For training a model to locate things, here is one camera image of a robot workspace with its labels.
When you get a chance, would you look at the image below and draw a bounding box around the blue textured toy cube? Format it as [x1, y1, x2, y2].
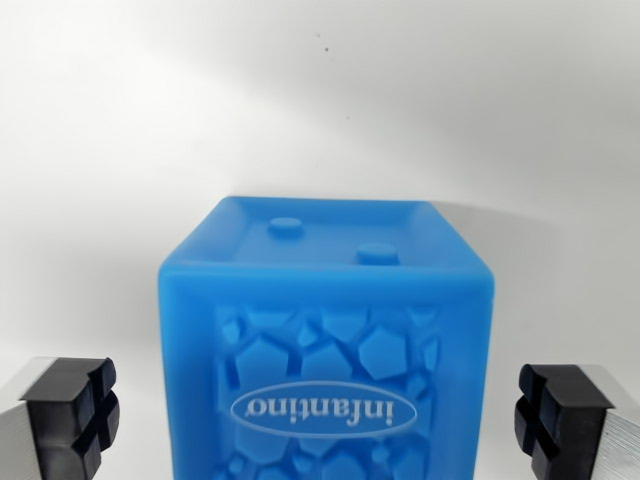
[156, 195, 497, 480]

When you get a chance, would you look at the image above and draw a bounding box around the silver black-tipped gripper left finger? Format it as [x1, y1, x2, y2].
[0, 356, 121, 480]

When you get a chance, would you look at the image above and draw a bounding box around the silver black-tipped gripper right finger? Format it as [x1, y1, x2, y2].
[513, 363, 640, 480]

